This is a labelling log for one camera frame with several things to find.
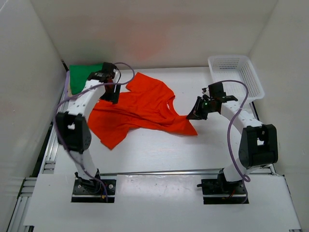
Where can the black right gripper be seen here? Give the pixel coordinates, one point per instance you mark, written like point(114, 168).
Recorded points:
point(195, 113)

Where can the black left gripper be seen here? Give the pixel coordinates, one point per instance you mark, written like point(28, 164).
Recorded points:
point(114, 96)

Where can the orange t shirt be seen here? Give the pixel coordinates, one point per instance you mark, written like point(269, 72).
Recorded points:
point(147, 103)

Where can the green t shirt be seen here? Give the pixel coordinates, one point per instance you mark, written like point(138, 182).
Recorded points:
point(79, 75)

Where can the purple t shirt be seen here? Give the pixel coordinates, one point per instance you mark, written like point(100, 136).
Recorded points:
point(67, 83)

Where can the beige t shirt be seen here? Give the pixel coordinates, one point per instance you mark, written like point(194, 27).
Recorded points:
point(69, 92)

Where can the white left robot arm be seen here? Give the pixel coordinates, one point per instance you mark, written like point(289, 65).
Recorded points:
point(73, 132)

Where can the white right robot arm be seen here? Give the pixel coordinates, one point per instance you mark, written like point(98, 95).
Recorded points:
point(258, 144)

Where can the white plastic basket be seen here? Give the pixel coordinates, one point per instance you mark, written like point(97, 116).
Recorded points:
point(239, 68)

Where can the white front cover board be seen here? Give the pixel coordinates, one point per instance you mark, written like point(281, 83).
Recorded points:
point(160, 204)

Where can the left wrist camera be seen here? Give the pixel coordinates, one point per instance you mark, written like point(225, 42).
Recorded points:
point(109, 69)

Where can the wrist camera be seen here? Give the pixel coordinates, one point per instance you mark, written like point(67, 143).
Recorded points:
point(214, 91)
point(109, 69)

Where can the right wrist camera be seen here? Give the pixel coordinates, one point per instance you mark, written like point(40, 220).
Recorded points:
point(214, 91)

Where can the aluminium front rail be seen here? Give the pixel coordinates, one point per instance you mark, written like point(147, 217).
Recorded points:
point(265, 170)

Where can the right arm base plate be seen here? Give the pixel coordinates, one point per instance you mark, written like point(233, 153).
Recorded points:
point(216, 192)

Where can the aluminium table edge rail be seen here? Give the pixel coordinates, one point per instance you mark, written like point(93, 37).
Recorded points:
point(50, 154)

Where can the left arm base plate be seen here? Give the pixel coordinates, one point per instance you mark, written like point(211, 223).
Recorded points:
point(86, 191)

